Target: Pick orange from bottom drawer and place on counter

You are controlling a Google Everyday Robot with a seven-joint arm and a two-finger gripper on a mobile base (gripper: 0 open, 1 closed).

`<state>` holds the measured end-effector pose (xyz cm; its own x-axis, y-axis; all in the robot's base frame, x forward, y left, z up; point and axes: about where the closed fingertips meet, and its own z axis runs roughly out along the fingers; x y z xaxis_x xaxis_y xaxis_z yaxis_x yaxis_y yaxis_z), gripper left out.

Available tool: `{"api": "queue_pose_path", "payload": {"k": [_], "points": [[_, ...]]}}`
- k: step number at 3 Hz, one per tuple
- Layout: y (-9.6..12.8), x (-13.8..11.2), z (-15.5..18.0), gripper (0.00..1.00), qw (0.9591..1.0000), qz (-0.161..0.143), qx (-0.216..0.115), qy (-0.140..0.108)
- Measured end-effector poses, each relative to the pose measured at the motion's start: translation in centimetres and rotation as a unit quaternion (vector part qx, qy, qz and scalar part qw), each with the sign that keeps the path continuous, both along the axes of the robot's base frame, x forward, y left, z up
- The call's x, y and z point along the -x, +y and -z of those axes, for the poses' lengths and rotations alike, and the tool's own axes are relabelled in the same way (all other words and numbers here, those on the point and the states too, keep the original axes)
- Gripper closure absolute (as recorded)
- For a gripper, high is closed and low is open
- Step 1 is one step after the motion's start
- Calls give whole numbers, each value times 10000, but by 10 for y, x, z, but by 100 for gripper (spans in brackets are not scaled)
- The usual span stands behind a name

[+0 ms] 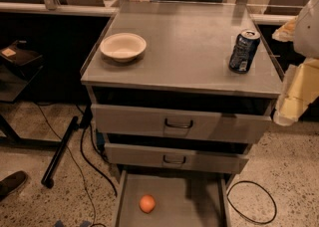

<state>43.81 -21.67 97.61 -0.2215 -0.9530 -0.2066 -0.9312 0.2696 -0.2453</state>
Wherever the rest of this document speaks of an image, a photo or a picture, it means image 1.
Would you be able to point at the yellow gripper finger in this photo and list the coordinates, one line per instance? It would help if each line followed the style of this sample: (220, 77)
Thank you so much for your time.
(286, 32)
(300, 89)

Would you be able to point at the orange fruit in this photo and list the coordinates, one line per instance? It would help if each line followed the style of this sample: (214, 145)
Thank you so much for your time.
(147, 203)

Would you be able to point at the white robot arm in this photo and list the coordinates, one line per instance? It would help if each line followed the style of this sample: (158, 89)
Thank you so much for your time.
(306, 36)

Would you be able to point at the grey metal drawer cabinet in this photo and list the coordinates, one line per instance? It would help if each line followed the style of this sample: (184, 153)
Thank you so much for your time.
(185, 67)

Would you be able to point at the top grey drawer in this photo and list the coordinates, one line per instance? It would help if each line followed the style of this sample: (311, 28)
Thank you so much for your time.
(225, 127)

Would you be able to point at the bottom grey open drawer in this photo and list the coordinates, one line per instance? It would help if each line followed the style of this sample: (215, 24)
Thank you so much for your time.
(183, 199)

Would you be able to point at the middle grey drawer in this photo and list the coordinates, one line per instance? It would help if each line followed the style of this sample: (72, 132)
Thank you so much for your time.
(148, 156)

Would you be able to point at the blue soda can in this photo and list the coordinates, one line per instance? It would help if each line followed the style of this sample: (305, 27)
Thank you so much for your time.
(244, 50)

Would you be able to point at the white paper bowl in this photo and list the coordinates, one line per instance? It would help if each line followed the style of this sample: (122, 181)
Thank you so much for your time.
(123, 47)

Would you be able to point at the black box on shelf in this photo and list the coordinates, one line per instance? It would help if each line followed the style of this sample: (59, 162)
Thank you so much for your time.
(20, 61)

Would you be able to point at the black metal floor bar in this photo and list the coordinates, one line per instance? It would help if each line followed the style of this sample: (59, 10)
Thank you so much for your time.
(48, 177)

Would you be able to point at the dark side table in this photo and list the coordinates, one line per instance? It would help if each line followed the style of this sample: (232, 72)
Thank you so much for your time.
(11, 87)

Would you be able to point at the dark shoe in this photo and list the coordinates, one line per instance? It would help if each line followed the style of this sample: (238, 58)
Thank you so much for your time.
(12, 183)

